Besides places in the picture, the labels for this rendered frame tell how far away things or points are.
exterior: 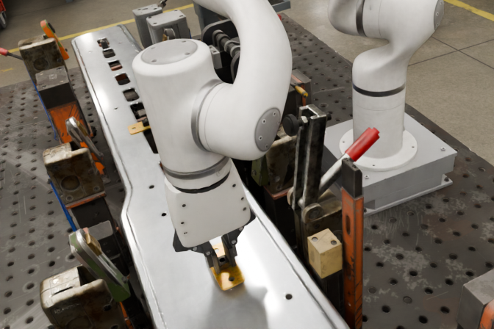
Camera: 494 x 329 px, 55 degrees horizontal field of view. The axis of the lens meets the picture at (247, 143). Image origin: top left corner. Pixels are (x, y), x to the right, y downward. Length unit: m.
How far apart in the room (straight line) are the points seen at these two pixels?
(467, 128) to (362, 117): 1.68
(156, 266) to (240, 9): 0.43
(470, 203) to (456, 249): 0.16
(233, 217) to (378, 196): 0.61
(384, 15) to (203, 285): 0.62
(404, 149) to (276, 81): 0.79
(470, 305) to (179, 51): 0.36
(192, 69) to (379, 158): 0.78
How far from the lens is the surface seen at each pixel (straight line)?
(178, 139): 0.51
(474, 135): 2.74
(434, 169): 1.24
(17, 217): 1.49
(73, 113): 1.37
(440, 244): 1.17
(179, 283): 0.73
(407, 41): 1.01
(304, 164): 0.68
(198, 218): 0.61
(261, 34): 0.47
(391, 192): 1.20
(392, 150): 1.20
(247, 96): 0.46
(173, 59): 0.49
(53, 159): 0.99
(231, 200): 0.61
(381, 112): 1.12
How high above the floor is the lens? 1.55
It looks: 35 degrees down
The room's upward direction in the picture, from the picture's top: 9 degrees counter-clockwise
